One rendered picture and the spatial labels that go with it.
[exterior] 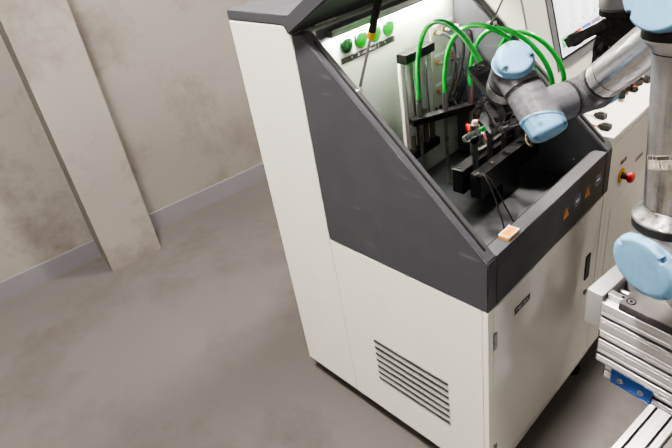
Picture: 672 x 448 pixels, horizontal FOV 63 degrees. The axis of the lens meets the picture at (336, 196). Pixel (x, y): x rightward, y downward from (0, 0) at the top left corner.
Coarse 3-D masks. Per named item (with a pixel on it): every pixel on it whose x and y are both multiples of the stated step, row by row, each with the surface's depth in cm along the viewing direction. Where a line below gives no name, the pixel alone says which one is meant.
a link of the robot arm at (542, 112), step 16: (528, 80) 104; (512, 96) 106; (528, 96) 104; (544, 96) 103; (560, 96) 104; (576, 96) 105; (528, 112) 104; (544, 112) 102; (560, 112) 103; (576, 112) 106; (528, 128) 105; (544, 128) 102; (560, 128) 103
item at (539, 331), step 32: (576, 224) 166; (544, 256) 156; (576, 256) 174; (544, 288) 162; (576, 288) 183; (512, 320) 151; (544, 320) 170; (576, 320) 193; (512, 352) 158; (544, 352) 178; (576, 352) 204; (512, 384) 165; (544, 384) 187; (512, 416) 173
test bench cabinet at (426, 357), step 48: (384, 288) 168; (432, 288) 151; (384, 336) 181; (432, 336) 161; (480, 336) 145; (384, 384) 196; (432, 384) 173; (480, 384) 155; (432, 432) 187; (480, 432) 166
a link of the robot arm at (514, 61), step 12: (504, 48) 104; (516, 48) 104; (528, 48) 104; (492, 60) 108; (504, 60) 104; (516, 60) 104; (528, 60) 103; (492, 72) 109; (504, 72) 104; (516, 72) 103; (528, 72) 104; (492, 84) 112; (504, 84) 107; (516, 84) 105; (504, 96) 108
